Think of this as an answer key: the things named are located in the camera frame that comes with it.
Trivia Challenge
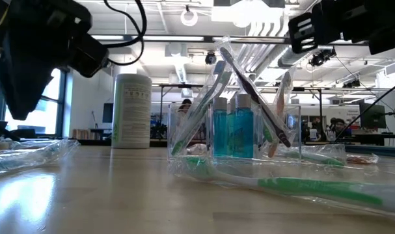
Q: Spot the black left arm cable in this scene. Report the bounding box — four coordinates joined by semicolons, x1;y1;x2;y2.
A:
102;0;148;66

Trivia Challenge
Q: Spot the black computer monitor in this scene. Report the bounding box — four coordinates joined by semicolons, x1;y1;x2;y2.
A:
359;102;387;130

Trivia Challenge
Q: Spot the person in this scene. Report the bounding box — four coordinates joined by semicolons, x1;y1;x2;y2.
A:
330;117;353;138
178;98;194;115

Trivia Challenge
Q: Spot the thin black cable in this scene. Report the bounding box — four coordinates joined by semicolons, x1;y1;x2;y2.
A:
334;77;395;144

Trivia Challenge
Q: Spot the dark purple toothbrush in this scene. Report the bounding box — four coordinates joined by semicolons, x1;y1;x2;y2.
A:
219;46;293;149

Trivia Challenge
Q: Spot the dark wall screen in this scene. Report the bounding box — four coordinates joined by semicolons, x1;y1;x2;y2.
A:
102;102;115;124

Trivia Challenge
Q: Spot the round ceiling lamp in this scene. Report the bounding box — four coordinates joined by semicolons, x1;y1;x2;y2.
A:
180;8;198;27

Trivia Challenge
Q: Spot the window with dark frame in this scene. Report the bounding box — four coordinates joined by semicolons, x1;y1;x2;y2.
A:
0;58;70;137

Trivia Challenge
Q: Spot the silver ventilation duct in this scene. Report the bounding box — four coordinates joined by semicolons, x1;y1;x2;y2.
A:
277;45;315;70

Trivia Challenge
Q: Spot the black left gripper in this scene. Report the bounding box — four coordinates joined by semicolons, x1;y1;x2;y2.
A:
0;0;109;122

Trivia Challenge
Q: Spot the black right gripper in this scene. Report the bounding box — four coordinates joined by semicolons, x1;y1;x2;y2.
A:
287;0;395;55

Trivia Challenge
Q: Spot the clear acrylic organizer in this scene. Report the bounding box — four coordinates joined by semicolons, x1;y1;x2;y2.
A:
167;103;303;163

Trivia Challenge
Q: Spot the white wipes canister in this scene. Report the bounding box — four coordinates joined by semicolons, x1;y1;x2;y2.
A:
111;73;152;150

